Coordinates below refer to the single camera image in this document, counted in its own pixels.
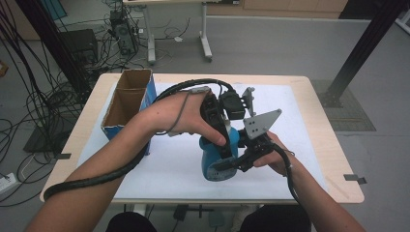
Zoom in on thick black left gripper cable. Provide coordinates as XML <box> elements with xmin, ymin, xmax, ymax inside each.
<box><xmin>43</xmin><ymin>77</ymin><xmax>238</xmax><ymax>202</ymax></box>

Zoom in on person's right hand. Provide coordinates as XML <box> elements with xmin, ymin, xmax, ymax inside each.
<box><xmin>252</xmin><ymin>130</ymin><xmax>296</xmax><ymax>177</ymax></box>

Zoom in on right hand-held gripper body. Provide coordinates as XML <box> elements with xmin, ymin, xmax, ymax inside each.
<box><xmin>237</xmin><ymin>108</ymin><xmax>283</xmax><ymax>173</ymax></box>

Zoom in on black computer tower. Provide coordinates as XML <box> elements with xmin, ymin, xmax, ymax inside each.
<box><xmin>109</xmin><ymin>9</ymin><xmax>140</xmax><ymax>56</ymax></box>

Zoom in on blue bottle with white cap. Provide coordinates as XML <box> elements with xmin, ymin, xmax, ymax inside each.
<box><xmin>198</xmin><ymin>120</ymin><xmax>242</xmax><ymax>183</ymax></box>

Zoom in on thin grey wire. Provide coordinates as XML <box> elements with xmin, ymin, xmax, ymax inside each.
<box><xmin>155</xmin><ymin>86</ymin><xmax>211</xmax><ymax>138</ymax></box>

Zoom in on tangle of black floor cables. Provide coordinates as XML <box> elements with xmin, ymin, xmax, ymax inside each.
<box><xmin>0</xmin><ymin>0</ymin><xmax>191</xmax><ymax>207</ymax></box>

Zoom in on white power strip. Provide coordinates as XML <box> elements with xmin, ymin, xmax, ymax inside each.
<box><xmin>0</xmin><ymin>172</ymin><xmax>17</xmax><ymax>195</ymax></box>

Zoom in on white foam mat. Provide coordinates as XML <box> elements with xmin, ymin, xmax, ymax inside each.
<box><xmin>76</xmin><ymin>81</ymin><xmax>328</xmax><ymax>201</ymax></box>

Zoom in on person's left hand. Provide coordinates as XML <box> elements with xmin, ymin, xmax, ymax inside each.
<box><xmin>138</xmin><ymin>91</ymin><xmax>227</xmax><ymax>147</ymax></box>

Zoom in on blue panel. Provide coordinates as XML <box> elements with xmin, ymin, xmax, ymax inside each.
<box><xmin>40</xmin><ymin>0</ymin><xmax>69</xmax><ymax>21</ymax></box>

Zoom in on person's left leg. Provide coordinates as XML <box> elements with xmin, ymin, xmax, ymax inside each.
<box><xmin>105</xmin><ymin>211</ymin><xmax>160</xmax><ymax>232</ymax></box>

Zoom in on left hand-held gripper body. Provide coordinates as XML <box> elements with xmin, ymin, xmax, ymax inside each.
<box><xmin>199</xmin><ymin>86</ymin><xmax>258</xmax><ymax>133</ymax></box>

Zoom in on black floor plate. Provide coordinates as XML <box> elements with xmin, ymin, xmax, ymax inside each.
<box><xmin>22</xmin><ymin>124</ymin><xmax>80</xmax><ymax>154</ymax></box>

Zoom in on person's right leg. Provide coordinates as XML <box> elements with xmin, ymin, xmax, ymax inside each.
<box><xmin>240</xmin><ymin>203</ymin><xmax>312</xmax><ymax>232</ymax></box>

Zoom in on person's leg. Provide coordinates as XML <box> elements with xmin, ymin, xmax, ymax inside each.
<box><xmin>240</xmin><ymin>203</ymin><xmax>312</xmax><ymax>232</ymax></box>
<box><xmin>105</xmin><ymin>211</ymin><xmax>160</xmax><ymax>232</ymax></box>

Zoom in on thick black gripper cable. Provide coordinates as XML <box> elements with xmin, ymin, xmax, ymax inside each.
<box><xmin>43</xmin><ymin>77</ymin><xmax>238</xmax><ymax>202</ymax></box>
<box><xmin>270</xmin><ymin>142</ymin><xmax>303</xmax><ymax>206</ymax></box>

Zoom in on black table base bar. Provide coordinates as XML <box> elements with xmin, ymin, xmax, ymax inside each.
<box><xmin>173</xmin><ymin>203</ymin><xmax>216</xmax><ymax>221</ymax></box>

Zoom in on blue cardboard box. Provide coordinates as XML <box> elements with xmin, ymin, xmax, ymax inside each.
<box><xmin>101</xmin><ymin>68</ymin><xmax>159</xmax><ymax>157</ymax></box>

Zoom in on black metal post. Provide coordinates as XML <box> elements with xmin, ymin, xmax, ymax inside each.
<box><xmin>320</xmin><ymin>0</ymin><xmax>410</xmax><ymax>109</ymax></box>
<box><xmin>14</xmin><ymin>0</ymin><xmax>93</xmax><ymax>98</ymax></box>

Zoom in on thick black right gripper cable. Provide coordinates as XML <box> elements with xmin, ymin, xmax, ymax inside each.
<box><xmin>270</xmin><ymin>142</ymin><xmax>303</xmax><ymax>206</ymax></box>

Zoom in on wooden cabinet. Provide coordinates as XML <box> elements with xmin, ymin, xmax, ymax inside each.
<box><xmin>206</xmin><ymin>0</ymin><xmax>350</xmax><ymax>19</ymax></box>

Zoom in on white desk with legs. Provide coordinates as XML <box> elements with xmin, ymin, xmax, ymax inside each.
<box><xmin>123</xmin><ymin>0</ymin><xmax>223</xmax><ymax>65</ymax></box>

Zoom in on black box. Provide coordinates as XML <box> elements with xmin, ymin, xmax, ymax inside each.
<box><xmin>60</xmin><ymin>28</ymin><xmax>99</xmax><ymax>66</ymax></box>

